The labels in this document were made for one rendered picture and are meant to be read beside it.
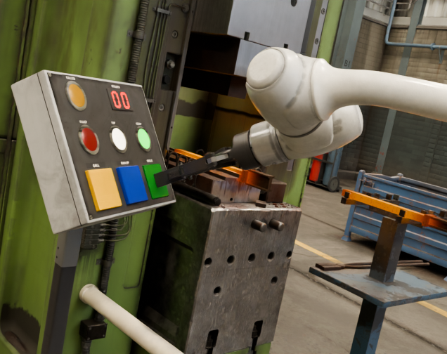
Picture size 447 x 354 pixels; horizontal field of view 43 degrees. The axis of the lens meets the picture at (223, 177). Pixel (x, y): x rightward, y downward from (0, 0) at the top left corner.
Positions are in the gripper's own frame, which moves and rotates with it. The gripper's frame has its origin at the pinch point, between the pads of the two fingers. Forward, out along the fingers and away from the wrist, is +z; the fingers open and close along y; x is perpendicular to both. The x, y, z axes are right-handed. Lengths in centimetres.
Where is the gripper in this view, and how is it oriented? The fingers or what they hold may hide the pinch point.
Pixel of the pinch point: (170, 175)
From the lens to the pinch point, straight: 121.7
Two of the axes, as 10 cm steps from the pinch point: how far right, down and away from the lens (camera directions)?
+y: 3.7, -0.7, 9.3
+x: -2.9, -9.6, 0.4
